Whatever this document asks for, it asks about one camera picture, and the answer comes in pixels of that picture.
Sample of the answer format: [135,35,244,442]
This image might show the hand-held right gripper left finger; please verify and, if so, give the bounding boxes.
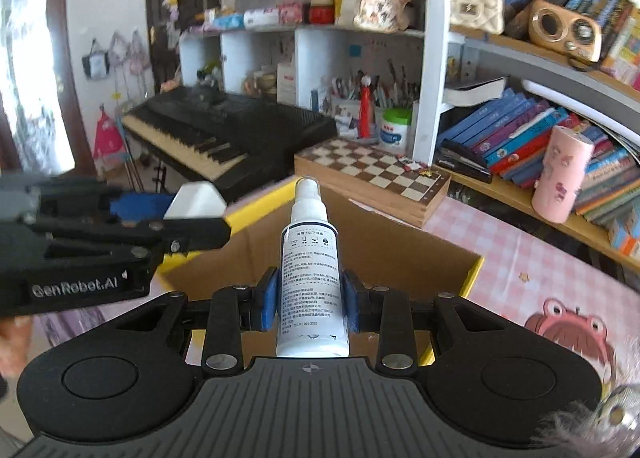
[145,267,279,373]

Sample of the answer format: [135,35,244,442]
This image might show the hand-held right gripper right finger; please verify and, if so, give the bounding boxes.
[344,269,482,372]

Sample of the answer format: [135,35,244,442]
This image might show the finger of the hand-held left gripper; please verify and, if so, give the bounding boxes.
[29,217,232,263]
[37,182,175,226]

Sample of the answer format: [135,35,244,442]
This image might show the white angular plastic object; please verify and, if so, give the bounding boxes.
[163,181,227,221]

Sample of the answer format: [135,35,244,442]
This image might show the white spray bottle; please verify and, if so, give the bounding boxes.
[275,177,349,358]

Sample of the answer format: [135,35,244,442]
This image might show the cardboard box with yellow edges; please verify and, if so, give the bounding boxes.
[157,175,485,369]

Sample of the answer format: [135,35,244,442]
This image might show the pink checked desktop cloth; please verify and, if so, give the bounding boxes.
[320,194,640,444]

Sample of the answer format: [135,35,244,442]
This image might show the person's left hand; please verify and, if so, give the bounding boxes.
[0,315,34,380]

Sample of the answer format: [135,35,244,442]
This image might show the pink doll dress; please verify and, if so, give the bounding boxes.
[92,105,127,169]

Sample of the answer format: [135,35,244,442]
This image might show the black electronic keyboard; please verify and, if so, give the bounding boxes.
[121,86,339,203]

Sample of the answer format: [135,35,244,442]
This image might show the wooden chessboard box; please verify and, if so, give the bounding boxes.
[294,138,452,229]

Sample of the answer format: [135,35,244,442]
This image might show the small toy pieces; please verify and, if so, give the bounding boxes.
[401,157,435,177]

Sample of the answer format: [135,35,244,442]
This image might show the small hanging bags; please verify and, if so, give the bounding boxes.
[81,29,152,84]

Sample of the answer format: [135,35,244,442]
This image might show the white jar with green lid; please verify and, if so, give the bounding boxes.
[377,108,414,155]

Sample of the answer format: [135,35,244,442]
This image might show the white box with red print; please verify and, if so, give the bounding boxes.
[276,62,298,106]

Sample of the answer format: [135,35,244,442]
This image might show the black stapler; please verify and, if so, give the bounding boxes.
[433,139,494,184]

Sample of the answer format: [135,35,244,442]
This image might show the red figure bottle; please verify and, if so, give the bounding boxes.
[357,72,377,139]

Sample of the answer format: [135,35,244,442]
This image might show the pen holder with pens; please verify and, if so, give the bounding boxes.
[327,66,422,125]

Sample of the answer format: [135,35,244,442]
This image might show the tissue packets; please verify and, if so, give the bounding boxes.
[201,4,307,32]

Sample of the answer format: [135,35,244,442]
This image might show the white wooden bookshelf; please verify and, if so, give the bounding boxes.
[177,0,640,281]

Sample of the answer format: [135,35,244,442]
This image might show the row of colourful upright books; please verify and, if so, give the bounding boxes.
[435,86,640,259]

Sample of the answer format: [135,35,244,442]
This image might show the pink printed cup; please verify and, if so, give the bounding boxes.
[531,125,596,225]

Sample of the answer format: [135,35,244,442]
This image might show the thick book with black cover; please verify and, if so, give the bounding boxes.
[442,76,509,106]

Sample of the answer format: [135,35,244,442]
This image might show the red round jar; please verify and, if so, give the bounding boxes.
[308,0,336,25]

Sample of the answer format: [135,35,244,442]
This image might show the fluffy grey pompom charm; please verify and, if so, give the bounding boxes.
[536,382,640,458]

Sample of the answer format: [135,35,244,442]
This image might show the white tube lamp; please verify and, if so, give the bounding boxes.
[520,79,640,133]

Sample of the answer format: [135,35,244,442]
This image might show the dark wall grid panel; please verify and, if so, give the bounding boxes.
[144,0,221,91]

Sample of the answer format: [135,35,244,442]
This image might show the gold toy camera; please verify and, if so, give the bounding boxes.
[528,0,603,63]

